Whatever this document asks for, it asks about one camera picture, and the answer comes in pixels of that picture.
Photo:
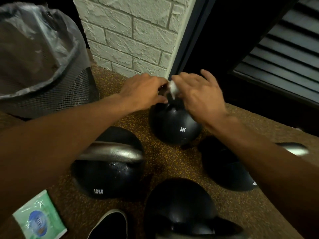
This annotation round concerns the person's left hand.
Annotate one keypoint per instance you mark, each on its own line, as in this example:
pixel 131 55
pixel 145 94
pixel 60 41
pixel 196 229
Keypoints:
pixel 139 93

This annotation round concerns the person's right hand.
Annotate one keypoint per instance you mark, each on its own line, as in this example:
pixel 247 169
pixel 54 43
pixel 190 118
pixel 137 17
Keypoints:
pixel 203 102

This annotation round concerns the person's left thumb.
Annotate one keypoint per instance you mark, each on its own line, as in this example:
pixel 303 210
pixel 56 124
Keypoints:
pixel 160 99

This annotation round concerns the person's right little finger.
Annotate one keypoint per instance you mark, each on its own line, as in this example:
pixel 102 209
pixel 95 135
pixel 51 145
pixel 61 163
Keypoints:
pixel 208 76

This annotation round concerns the white wipe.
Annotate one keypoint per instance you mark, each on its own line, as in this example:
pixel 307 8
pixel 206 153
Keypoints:
pixel 172 89

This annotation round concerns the small black kettlebell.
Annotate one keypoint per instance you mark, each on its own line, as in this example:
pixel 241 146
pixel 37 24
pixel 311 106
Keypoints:
pixel 174 124

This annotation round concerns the person's right forearm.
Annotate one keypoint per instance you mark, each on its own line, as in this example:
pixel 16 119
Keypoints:
pixel 271 176

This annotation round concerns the person's left forearm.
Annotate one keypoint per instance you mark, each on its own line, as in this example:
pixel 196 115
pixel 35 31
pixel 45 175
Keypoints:
pixel 57 146

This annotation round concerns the dark louvered door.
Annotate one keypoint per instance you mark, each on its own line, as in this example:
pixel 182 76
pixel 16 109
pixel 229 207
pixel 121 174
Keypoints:
pixel 286 54

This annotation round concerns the black mesh trash bin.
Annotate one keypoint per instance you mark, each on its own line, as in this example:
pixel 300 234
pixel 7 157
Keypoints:
pixel 74 92

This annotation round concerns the large black kettlebell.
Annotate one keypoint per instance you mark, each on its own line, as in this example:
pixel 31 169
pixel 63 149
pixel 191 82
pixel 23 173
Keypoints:
pixel 182 206

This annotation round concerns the clear plastic bin liner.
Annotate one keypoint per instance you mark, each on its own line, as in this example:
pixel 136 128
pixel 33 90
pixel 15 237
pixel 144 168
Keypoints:
pixel 37 47

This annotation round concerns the person's black shoe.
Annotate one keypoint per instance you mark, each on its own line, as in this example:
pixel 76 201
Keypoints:
pixel 111 226

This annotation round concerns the green wet wipes packet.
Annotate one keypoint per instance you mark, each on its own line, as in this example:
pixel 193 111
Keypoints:
pixel 39 217

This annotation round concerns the dark door frame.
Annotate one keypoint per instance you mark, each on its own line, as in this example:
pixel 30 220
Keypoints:
pixel 192 37

